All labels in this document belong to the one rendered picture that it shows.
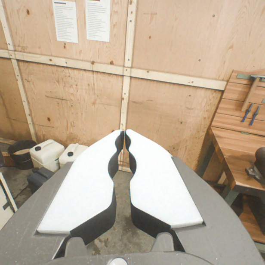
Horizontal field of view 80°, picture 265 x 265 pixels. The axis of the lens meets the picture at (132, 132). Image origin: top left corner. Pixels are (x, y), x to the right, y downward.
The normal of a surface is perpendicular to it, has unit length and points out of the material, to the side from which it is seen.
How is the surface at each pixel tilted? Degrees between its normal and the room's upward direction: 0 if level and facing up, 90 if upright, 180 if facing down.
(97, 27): 90
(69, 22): 90
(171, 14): 90
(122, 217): 0
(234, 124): 90
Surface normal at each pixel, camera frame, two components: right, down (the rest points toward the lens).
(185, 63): -0.21, 0.47
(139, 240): 0.10, -0.86
